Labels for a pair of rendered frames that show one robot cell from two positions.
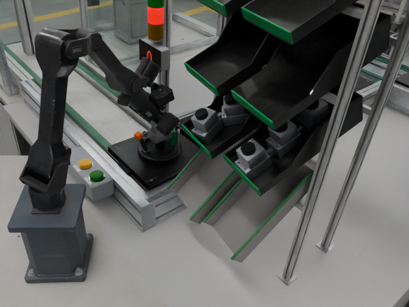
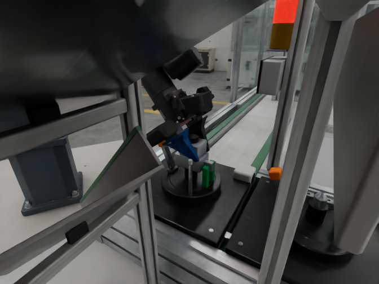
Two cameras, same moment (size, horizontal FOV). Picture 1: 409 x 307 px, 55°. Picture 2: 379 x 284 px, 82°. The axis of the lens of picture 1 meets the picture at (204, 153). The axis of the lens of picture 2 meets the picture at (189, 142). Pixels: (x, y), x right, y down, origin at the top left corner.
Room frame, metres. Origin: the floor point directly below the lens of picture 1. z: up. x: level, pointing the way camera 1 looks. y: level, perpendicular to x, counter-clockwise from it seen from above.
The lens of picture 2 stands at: (0.89, -0.26, 1.29)
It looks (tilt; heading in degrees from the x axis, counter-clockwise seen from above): 26 degrees down; 74
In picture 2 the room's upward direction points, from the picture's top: straight up
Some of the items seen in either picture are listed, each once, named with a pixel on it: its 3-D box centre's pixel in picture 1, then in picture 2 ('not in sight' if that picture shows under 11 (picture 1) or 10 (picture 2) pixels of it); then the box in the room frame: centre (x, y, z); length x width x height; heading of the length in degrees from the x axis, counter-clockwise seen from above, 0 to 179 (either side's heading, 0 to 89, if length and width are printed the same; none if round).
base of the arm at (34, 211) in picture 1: (47, 194); not in sight; (0.65, 0.35, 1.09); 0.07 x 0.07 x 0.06; 8
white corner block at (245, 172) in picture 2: not in sight; (244, 175); (1.15, 0.14, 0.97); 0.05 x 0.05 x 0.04; 43
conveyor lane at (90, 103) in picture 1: (118, 123); (239, 154); (1.24, 0.33, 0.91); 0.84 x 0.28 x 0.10; 43
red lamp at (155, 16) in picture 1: (155, 14); (287, 9); (1.23, 0.19, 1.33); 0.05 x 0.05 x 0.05
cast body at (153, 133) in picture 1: (162, 127); (195, 151); (1.02, 0.14, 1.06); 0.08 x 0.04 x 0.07; 134
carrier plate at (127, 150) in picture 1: (159, 153); (190, 187); (1.01, 0.14, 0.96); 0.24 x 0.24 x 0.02; 43
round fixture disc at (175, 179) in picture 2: (159, 149); (190, 180); (1.01, 0.14, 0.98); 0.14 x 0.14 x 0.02
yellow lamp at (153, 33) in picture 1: (156, 30); (282, 36); (1.23, 0.19, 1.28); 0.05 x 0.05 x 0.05
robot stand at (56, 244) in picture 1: (55, 232); (47, 164); (0.65, 0.35, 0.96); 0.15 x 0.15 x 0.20; 8
